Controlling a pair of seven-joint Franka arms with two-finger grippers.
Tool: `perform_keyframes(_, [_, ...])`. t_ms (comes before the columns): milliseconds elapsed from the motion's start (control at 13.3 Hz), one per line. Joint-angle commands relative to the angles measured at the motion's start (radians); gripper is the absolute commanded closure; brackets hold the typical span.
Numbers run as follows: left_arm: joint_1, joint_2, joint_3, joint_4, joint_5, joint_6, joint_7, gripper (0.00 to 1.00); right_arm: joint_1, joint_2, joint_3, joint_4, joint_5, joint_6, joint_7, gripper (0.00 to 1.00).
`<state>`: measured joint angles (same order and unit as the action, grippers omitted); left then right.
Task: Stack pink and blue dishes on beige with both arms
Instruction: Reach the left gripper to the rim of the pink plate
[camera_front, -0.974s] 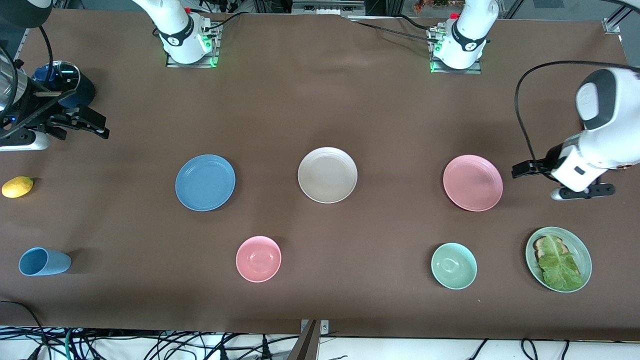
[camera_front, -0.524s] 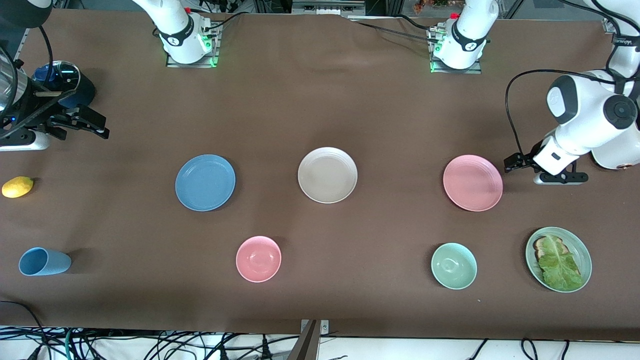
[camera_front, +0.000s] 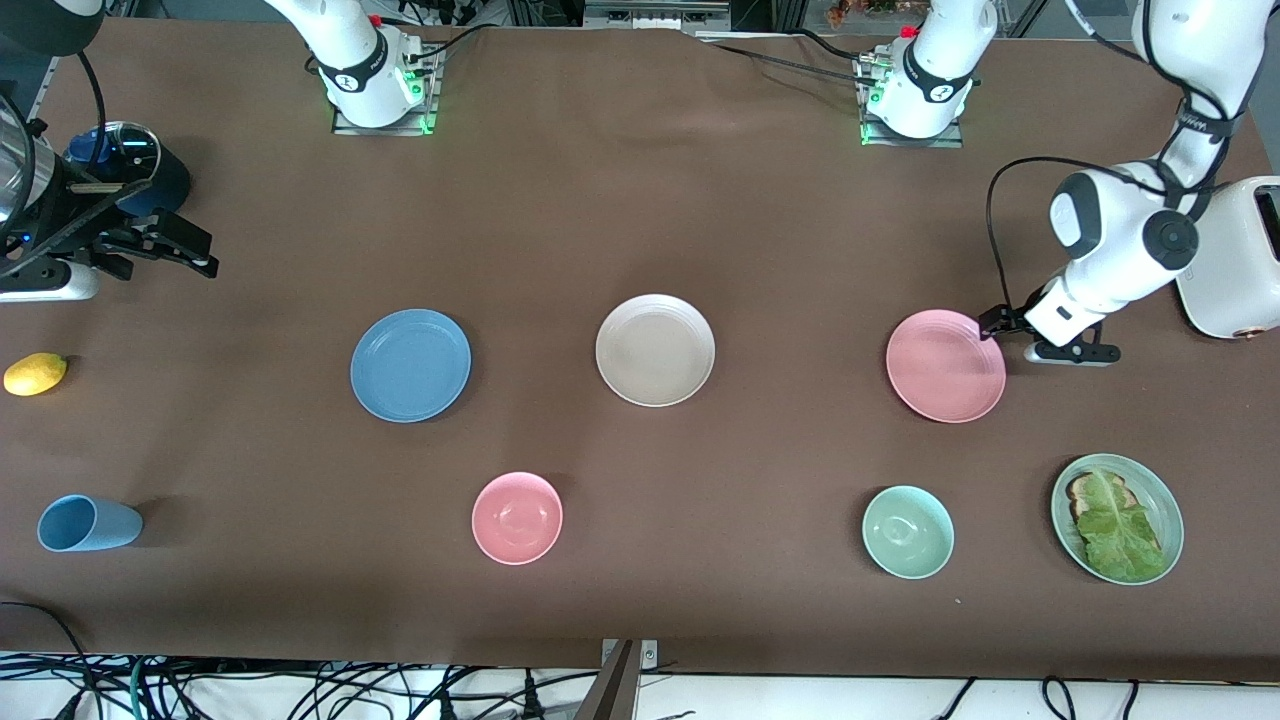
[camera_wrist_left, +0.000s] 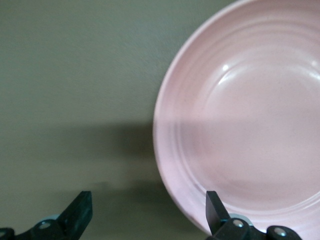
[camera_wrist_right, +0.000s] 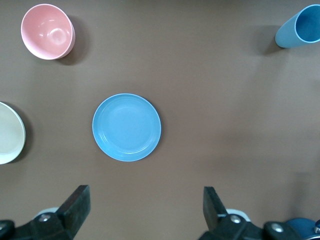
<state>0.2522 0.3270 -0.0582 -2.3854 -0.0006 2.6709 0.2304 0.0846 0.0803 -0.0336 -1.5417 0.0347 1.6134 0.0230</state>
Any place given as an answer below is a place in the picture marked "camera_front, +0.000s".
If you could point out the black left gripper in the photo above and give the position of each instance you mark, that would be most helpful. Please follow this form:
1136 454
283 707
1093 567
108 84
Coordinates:
1001 322

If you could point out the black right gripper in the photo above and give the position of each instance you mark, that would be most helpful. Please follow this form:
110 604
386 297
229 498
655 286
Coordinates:
118 243

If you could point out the pink plate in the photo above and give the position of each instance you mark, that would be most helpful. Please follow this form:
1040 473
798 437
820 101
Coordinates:
945 365

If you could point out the blue plate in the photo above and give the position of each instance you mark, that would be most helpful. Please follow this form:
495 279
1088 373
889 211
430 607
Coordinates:
410 365

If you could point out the dark blue saucepan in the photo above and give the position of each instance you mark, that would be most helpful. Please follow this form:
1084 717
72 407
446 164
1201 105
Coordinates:
172 185

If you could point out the glass lid blue knob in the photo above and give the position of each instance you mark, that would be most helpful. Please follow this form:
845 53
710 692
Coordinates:
135 150

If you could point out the toasted bread slice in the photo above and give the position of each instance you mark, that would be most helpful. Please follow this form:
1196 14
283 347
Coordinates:
1078 490

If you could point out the yellow lemon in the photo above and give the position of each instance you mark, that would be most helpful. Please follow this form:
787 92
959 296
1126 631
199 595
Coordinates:
35 375

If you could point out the green bowl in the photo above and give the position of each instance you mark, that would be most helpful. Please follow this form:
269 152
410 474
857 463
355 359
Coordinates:
908 532

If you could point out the green lettuce leaf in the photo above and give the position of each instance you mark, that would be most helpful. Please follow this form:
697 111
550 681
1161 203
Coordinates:
1115 530

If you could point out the white toaster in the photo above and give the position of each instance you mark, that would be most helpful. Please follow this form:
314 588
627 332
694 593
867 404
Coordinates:
1225 275

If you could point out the green plate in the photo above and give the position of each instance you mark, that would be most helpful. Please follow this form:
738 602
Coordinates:
1162 500

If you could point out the blue cup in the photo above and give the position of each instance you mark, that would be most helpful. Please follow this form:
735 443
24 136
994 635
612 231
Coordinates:
90 523

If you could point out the brown table cover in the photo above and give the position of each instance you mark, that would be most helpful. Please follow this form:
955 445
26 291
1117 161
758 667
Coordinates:
700 200

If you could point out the orange object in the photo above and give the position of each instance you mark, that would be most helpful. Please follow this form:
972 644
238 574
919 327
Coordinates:
880 8

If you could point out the beige plate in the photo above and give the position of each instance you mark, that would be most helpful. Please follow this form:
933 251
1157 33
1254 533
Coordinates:
655 350

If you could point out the pink bowl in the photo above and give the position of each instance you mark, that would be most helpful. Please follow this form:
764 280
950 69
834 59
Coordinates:
517 518

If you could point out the black power plug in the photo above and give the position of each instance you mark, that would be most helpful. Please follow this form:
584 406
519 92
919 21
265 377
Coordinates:
445 708
532 700

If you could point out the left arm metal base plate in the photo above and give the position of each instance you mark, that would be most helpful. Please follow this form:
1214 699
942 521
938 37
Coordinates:
950 140

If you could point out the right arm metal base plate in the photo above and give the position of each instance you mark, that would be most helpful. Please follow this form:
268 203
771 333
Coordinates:
345 125

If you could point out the aluminium frame beam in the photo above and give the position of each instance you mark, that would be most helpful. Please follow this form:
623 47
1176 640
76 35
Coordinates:
655 12

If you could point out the metal table bracket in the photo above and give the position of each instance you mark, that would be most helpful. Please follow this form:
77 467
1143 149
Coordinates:
648 652

